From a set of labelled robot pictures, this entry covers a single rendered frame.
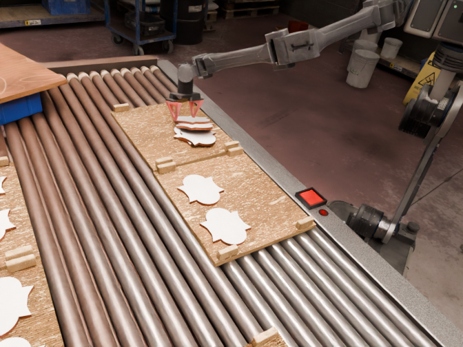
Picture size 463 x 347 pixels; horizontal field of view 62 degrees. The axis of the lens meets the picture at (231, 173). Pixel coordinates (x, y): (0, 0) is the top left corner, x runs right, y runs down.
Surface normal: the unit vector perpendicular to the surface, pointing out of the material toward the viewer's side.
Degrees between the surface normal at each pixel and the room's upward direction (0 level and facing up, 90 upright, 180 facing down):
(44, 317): 0
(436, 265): 0
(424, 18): 90
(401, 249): 0
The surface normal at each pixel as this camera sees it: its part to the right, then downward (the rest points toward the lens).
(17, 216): 0.14, -0.79
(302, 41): -0.48, 0.47
